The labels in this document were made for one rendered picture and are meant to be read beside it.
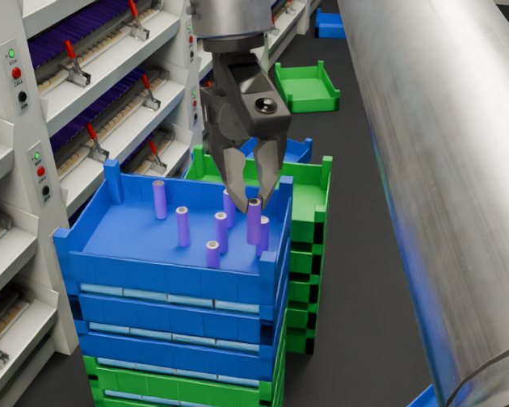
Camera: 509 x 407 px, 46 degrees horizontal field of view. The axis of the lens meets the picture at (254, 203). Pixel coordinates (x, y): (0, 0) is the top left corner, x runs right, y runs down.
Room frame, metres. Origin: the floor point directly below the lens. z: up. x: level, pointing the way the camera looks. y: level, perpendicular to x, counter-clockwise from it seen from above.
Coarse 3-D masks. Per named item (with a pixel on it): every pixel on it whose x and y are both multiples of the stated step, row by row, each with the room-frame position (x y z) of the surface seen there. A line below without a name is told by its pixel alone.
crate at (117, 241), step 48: (96, 192) 0.76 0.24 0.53; (144, 192) 0.80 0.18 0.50; (192, 192) 0.79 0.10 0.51; (288, 192) 0.75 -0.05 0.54; (96, 240) 0.71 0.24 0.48; (144, 240) 0.71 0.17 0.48; (192, 240) 0.71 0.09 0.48; (240, 240) 0.71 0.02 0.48; (144, 288) 0.60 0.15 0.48; (192, 288) 0.59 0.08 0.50; (240, 288) 0.58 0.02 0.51
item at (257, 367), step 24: (288, 264) 0.75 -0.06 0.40; (96, 336) 0.61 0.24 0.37; (120, 336) 0.61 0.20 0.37; (120, 360) 0.61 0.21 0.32; (144, 360) 0.60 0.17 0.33; (168, 360) 0.60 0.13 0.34; (192, 360) 0.59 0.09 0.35; (216, 360) 0.58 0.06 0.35; (240, 360) 0.58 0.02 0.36; (264, 360) 0.57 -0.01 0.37
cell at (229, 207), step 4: (224, 192) 0.74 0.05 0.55; (224, 196) 0.74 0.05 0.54; (228, 196) 0.74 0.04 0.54; (224, 200) 0.74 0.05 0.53; (228, 200) 0.74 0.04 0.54; (224, 204) 0.74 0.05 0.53; (228, 204) 0.74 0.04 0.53; (232, 204) 0.74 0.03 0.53; (224, 208) 0.74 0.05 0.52; (228, 208) 0.74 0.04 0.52; (232, 208) 0.74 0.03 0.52; (228, 212) 0.74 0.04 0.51; (232, 212) 0.74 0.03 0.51; (228, 216) 0.74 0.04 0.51; (232, 216) 0.74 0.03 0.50; (228, 220) 0.74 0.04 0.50; (232, 220) 0.74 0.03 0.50; (228, 224) 0.74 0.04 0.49; (232, 224) 0.74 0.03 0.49
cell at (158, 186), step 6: (156, 180) 0.77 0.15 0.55; (156, 186) 0.76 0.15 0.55; (162, 186) 0.76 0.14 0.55; (156, 192) 0.76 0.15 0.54; (162, 192) 0.76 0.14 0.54; (156, 198) 0.76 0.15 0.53; (162, 198) 0.76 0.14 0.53; (156, 204) 0.76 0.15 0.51; (162, 204) 0.76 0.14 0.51; (156, 210) 0.76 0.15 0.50; (162, 210) 0.76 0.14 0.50; (162, 216) 0.76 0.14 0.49
